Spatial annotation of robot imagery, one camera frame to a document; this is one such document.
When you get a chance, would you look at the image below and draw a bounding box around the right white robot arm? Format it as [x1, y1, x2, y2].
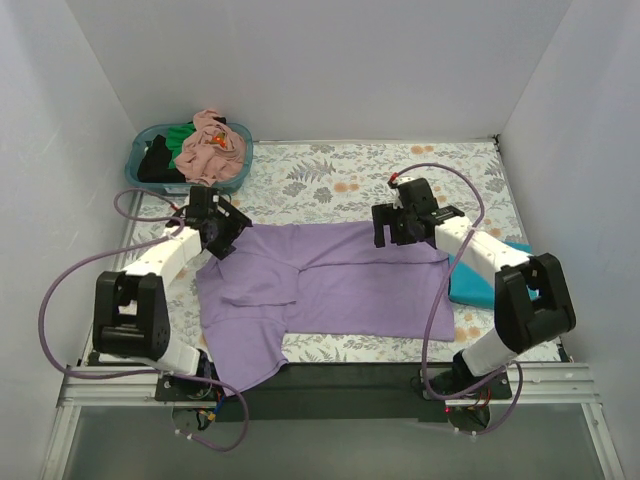
[372, 174, 576, 400]

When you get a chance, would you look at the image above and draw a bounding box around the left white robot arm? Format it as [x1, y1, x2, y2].
[92, 185, 252, 400]

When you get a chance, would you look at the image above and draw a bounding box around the purple t shirt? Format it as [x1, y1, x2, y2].
[196, 222, 449, 391]

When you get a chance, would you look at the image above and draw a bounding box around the green shirt in basket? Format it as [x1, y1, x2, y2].
[165, 122, 196, 169]

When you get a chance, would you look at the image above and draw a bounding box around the pink crumpled shirt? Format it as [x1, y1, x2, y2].
[175, 110, 247, 186]

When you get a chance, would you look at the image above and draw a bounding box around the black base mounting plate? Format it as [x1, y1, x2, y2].
[153, 363, 512, 423]

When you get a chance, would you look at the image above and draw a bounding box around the teal plastic laundry basket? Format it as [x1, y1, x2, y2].
[124, 123, 253, 196]

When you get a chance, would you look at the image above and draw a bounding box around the folded teal t shirt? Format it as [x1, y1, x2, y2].
[449, 232, 531, 309]

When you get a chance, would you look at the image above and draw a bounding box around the black shirt in basket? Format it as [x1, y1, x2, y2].
[137, 135, 186, 184]

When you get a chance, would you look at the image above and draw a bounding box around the aluminium frame rail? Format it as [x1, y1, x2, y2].
[43, 362, 625, 479]

